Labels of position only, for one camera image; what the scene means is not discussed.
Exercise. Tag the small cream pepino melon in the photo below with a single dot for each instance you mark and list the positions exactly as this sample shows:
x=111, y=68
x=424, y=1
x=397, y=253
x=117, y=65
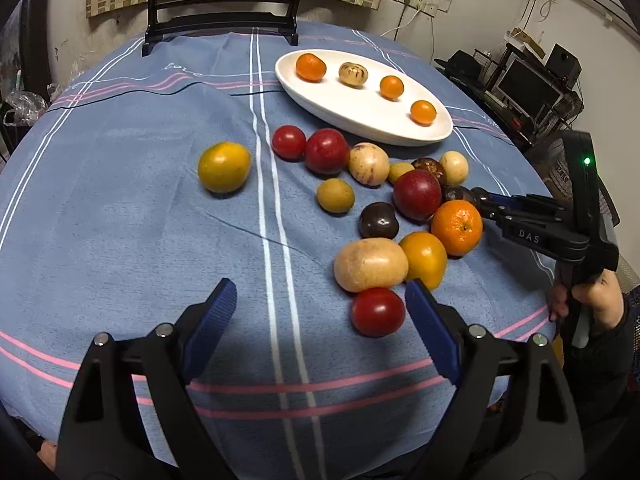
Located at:
x=454, y=167

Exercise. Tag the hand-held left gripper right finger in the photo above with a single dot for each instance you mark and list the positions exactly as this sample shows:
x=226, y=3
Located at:
x=432, y=330

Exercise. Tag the red tomato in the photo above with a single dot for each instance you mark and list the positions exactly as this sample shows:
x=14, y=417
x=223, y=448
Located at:
x=288, y=142
x=377, y=312

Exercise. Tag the person's right forearm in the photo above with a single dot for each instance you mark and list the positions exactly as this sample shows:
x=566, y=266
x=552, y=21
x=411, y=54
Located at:
x=600, y=375

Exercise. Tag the black desk rack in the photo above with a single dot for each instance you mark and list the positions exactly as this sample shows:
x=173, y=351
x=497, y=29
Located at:
x=575, y=105

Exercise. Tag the blue striped tablecloth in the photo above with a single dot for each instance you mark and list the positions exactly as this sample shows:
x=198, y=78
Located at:
x=125, y=210

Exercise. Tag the orange mandarin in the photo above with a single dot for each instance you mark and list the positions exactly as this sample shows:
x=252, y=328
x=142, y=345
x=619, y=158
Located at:
x=457, y=228
x=310, y=67

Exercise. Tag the person's right hand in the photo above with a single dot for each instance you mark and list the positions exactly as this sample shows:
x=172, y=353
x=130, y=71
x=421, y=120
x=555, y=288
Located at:
x=602, y=300

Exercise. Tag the large yellowish orange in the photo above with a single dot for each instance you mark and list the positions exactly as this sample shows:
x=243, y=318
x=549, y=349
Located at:
x=224, y=167

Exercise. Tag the black speaker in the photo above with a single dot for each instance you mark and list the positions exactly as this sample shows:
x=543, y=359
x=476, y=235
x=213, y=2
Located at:
x=562, y=62

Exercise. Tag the dark brown mangosteen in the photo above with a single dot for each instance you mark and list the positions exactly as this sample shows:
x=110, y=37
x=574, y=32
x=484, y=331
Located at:
x=431, y=167

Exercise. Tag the dark purple plum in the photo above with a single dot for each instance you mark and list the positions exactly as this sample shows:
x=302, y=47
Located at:
x=378, y=221
x=454, y=194

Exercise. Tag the computer monitor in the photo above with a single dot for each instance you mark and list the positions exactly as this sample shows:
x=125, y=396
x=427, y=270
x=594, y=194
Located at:
x=527, y=87

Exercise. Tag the black hat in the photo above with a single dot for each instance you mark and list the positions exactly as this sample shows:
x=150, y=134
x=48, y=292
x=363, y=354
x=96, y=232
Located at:
x=462, y=64

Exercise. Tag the large cream pepino melon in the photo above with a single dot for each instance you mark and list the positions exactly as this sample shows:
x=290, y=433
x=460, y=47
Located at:
x=370, y=265

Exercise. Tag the small yellow-green plum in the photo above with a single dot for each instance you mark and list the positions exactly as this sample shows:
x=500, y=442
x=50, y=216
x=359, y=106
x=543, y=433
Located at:
x=399, y=172
x=335, y=196

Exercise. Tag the red plum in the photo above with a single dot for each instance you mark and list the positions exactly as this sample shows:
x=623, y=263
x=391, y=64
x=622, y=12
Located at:
x=326, y=151
x=417, y=195

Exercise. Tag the striped cream pepino melon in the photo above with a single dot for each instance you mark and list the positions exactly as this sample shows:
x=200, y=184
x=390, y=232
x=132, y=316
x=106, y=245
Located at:
x=353, y=74

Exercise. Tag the cardboard box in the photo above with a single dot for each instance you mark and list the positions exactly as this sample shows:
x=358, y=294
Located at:
x=522, y=40

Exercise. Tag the white oval plate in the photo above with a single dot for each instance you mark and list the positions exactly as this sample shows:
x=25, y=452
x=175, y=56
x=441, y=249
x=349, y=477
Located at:
x=325, y=100

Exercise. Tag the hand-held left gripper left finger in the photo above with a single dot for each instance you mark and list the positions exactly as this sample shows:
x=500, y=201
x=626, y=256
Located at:
x=212, y=320

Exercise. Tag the clear plastic bag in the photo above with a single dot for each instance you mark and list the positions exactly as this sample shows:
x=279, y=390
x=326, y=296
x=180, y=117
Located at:
x=22, y=107

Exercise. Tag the small orange tangerine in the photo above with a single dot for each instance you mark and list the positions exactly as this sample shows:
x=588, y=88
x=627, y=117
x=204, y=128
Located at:
x=423, y=113
x=391, y=87

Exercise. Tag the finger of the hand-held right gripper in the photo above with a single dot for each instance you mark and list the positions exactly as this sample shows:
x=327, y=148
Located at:
x=505, y=201
x=530, y=237

